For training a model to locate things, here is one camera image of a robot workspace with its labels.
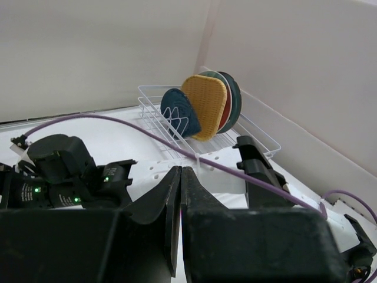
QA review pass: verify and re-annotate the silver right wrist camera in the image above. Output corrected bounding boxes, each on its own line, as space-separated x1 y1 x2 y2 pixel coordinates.
10 134 36 175

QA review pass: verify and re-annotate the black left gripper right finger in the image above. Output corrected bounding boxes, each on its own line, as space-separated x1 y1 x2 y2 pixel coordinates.
181 167 347 282

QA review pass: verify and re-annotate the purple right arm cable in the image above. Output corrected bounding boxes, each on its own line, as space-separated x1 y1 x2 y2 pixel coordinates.
11 114 377 283

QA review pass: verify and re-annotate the woven bamboo square tray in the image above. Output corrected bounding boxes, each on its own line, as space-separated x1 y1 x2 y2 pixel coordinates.
181 75 227 142

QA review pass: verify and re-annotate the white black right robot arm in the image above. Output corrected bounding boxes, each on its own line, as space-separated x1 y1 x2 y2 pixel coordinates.
1 134 376 273

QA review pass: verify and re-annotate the teal round floral plate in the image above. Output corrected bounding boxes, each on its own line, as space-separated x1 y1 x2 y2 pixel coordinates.
218 71 242 133

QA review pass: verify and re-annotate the dark blue heart-shaped plate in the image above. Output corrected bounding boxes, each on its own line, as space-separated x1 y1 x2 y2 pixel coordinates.
160 88 201 140

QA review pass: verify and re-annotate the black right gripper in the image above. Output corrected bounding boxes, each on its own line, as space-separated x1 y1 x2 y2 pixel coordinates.
1 164 38 209

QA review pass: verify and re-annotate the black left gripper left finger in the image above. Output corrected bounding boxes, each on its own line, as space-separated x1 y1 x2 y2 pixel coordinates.
1 166 181 282

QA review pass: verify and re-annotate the white wire dish rack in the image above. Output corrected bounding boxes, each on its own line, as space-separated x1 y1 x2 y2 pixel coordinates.
138 85 282 159

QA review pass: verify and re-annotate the red teal round plate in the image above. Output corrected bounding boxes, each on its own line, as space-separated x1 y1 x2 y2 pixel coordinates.
199 70 233 133

